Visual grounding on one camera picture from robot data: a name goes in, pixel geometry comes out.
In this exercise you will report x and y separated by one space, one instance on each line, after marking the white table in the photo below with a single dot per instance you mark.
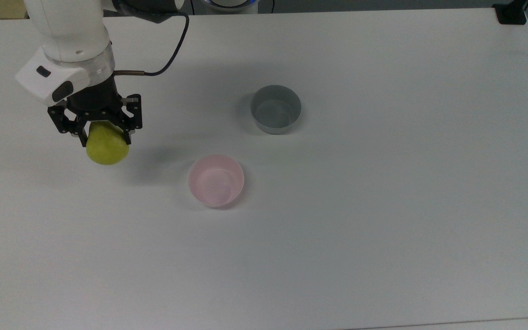
475 325

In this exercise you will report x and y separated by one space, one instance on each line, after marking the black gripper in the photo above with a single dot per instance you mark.
96 103

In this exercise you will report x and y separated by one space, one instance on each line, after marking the green pear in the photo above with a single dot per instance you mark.
107 149

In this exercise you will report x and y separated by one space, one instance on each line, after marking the black stand clamp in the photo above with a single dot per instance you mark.
511 11

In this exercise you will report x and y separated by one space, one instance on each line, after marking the pink plastic bowl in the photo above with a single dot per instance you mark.
216 181

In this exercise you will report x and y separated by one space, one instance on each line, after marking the grey plastic bowl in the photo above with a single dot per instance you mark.
275 110

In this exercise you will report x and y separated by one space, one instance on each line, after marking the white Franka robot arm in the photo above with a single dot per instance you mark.
69 27

